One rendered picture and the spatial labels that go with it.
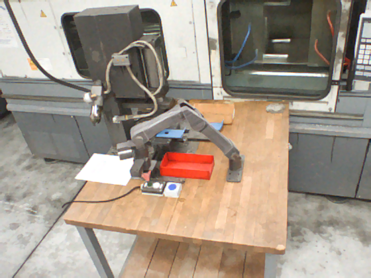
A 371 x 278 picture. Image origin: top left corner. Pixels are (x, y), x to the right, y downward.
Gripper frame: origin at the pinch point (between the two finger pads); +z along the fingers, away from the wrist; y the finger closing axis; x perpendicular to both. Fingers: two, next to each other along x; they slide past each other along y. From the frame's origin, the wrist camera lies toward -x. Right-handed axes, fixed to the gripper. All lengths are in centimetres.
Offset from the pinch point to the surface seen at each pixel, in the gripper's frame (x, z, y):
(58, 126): 104, 48, -133
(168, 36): 99, -34, -15
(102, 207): -14.4, 7.3, -18.9
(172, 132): 35.2, -2.0, 2.0
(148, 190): -3.3, 4.4, 0.4
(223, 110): 70, 4, 24
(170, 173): 10.1, 4.2, 7.5
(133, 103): 32.3, -21.1, -15.8
